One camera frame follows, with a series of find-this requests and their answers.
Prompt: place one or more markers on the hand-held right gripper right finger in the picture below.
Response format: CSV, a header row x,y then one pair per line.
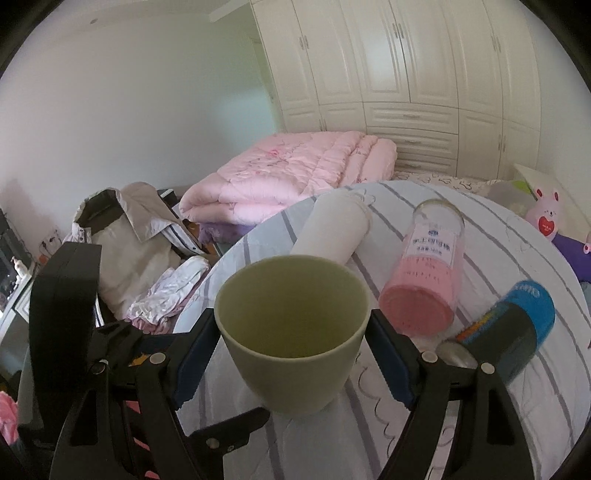
x,y
393,367

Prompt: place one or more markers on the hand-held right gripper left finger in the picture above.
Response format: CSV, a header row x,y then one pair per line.
x,y
191,369

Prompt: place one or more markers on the green cup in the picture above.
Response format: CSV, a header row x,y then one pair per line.
x,y
286,374

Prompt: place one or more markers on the dark cabinet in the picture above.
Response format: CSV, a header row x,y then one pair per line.
x,y
11,267

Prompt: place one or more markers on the beige jacket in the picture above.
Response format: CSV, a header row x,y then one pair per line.
x,y
124,244

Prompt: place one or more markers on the white and pink garment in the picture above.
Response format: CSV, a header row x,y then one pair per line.
x,y
168,288

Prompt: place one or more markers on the pink clear bottle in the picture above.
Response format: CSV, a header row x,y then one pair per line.
x,y
425,288

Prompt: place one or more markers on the pink cloth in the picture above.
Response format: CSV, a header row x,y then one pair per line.
x,y
7,417

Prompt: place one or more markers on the blue and black can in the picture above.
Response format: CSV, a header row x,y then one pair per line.
x,y
519,327

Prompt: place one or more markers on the purple cloth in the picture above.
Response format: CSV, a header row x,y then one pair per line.
x,y
221,233

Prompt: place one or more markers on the white cylindrical bottle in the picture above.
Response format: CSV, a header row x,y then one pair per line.
x,y
328,226

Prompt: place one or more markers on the printed bed sheet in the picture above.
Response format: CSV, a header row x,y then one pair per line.
x,y
443,181

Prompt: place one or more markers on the purple plush toy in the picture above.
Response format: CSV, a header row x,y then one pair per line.
x,y
572,251

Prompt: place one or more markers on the pink quilt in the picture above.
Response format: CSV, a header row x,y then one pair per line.
x,y
286,175

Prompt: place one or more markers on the pink bunny plush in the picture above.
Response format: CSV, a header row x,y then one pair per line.
x,y
547,214

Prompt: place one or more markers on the cream wardrobe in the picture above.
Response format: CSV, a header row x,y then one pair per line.
x,y
406,69

